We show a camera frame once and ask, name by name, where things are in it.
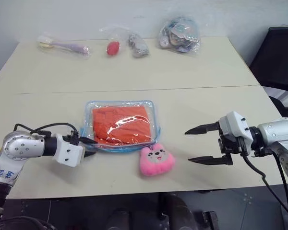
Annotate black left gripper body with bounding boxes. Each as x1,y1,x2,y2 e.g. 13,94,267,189
66,130,81,146

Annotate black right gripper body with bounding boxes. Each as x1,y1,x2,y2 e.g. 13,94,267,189
216,122,249,159

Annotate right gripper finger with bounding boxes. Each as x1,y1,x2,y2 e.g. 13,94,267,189
187,153,234,167
184,122,221,136

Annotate clear blue-trimmed plastic pouch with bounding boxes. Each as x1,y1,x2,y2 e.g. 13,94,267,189
80,99,163,154

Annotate orange cloth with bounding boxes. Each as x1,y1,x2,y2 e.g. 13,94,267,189
91,105,152,145

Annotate pink plush toy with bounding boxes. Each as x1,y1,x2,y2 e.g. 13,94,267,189
139,143,176,177

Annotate dark block shape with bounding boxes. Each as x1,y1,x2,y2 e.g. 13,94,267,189
201,210,218,230

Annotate large dark rounded shape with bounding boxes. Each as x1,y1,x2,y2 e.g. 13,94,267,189
157,193,199,230

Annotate clear toothbrush bag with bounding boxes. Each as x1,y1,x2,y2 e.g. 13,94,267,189
36,34,92,58

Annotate purple toothbrush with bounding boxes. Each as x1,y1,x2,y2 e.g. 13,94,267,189
38,39,90,55

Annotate clear bag of colourful items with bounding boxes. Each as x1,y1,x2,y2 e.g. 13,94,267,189
157,16,202,58

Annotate red round object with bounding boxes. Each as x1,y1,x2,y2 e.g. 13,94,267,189
106,41,121,57

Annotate black office chair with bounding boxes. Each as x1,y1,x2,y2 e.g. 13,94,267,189
248,26,288,118

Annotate grey bundle in clear bag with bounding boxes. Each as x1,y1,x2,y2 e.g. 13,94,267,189
127,33,152,59

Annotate clear bag with red object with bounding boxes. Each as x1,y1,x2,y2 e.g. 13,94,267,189
99,26,132,58

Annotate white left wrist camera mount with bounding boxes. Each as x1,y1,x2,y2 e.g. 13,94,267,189
52,134,85,168

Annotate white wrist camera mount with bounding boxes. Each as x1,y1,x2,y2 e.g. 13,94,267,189
52,134,85,168
218,110,252,154

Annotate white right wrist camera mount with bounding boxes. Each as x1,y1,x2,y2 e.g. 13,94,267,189
218,110,252,154

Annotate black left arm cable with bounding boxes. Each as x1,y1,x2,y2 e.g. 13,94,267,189
13,123,78,139

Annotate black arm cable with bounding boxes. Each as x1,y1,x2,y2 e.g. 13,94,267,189
13,123,78,139
241,143,288,220
270,146,288,213

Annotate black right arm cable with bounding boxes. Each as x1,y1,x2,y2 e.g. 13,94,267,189
270,146,288,213
241,143,288,220

